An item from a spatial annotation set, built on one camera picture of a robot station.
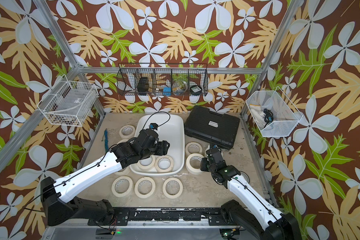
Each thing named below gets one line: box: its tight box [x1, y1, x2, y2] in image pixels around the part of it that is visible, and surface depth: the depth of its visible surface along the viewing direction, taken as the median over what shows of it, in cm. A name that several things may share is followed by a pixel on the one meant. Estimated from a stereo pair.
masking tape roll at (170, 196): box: [162, 177, 184, 199], surface depth 82 cm
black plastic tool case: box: [184, 105, 240, 150], surface depth 106 cm
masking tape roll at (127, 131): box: [119, 124, 136, 139], surface depth 110 cm
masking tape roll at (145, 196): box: [134, 176, 156, 199], surface depth 82 cm
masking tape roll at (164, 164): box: [155, 155, 174, 173], surface depth 92 cm
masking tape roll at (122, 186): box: [111, 175, 134, 198], surface depth 84 cm
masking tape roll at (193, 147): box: [185, 142, 203, 157], surface depth 100 cm
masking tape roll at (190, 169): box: [185, 153, 204, 175], surface depth 82 cm
